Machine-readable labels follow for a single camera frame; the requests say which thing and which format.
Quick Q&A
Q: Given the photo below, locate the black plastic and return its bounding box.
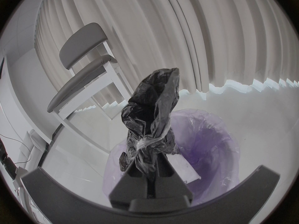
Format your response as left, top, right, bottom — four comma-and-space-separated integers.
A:
119, 67, 181, 199

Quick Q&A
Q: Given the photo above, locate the white printed wrapper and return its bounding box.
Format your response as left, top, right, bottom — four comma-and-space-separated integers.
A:
169, 154, 202, 184

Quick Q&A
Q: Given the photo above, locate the purple plastic bag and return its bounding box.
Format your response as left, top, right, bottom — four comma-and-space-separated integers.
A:
103, 109, 241, 206

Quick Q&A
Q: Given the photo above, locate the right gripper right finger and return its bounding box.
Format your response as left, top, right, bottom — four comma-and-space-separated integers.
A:
154, 153, 194, 206

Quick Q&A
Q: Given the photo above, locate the dark grey white-legged chair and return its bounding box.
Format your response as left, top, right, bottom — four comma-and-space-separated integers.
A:
47, 22, 135, 154

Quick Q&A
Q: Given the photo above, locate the white curtain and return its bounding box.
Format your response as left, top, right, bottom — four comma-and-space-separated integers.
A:
161, 0, 299, 93
33, 0, 206, 116

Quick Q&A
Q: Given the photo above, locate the white trash bin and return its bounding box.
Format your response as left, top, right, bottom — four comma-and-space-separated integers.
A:
105, 112, 240, 205

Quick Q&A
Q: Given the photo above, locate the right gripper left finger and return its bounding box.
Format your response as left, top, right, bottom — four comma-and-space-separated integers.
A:
109, 160, 150, 210

